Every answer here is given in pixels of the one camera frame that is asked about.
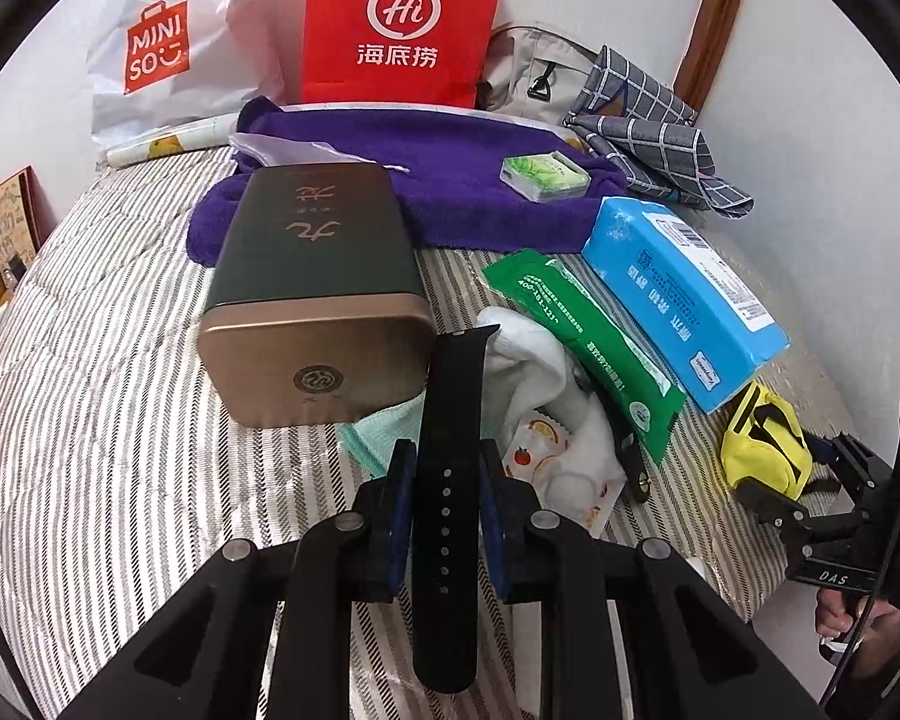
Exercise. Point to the small green tissue pack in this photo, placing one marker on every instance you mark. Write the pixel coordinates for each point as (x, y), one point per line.
(544, 176)

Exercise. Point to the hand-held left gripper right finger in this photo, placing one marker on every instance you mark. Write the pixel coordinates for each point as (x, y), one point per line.
(495, 525)

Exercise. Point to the brown patterned book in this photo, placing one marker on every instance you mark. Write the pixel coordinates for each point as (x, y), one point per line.
(11, 225)

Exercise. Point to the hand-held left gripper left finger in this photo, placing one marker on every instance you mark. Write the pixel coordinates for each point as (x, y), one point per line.
(399, 510)

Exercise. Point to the grey checked cloth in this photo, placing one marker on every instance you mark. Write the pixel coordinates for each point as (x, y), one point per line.
(645, 127)

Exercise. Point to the person's right forearm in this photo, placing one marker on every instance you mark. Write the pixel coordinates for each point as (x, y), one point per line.
(881, 652)

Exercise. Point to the green and gold tin box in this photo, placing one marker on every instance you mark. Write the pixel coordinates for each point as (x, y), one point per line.
(307, 255)

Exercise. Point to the person's right hand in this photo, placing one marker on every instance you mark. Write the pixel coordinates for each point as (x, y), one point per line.
(832, 615)

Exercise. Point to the blue tissue pack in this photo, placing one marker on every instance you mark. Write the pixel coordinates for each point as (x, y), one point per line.
(675, 292)

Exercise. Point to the small black object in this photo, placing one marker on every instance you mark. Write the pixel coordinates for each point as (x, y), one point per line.
(634, 472)

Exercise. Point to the striped bed quilt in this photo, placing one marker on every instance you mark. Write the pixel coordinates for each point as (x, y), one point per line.
(120, 390)

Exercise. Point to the purple towel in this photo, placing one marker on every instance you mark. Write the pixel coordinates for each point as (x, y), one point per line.
(457, 187)

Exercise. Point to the green wet wipes pack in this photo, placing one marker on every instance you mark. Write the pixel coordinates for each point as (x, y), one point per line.
(592, 337)

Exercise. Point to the clear plastic bag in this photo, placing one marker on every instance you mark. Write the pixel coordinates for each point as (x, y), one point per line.
(285, 146)

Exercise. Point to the fruit-print paper roll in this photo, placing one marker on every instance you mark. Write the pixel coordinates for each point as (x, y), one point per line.
(165, 142)

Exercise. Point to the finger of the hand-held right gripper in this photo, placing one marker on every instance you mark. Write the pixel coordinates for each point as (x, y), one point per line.
(847, 465)
(787, 514)

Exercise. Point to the mint green cloth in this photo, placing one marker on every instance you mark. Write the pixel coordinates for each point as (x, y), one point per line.
(375, 435)

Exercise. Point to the beige backpack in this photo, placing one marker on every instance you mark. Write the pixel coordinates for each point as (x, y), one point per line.
(517, 67)

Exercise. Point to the red paper bag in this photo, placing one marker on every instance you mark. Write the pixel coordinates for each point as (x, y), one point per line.
(405, 22)

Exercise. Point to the white plastic shopping bag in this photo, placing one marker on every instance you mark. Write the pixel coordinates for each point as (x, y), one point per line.
(195, 52)

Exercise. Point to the wooden door frame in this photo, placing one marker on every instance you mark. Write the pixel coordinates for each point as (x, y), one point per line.
(712, 30)

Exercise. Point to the yellow and black pouch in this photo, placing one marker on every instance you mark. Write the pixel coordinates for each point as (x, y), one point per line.
(750, 442)

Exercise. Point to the fruit-print packet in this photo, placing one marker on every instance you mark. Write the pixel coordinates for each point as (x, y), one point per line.
(529, 457)

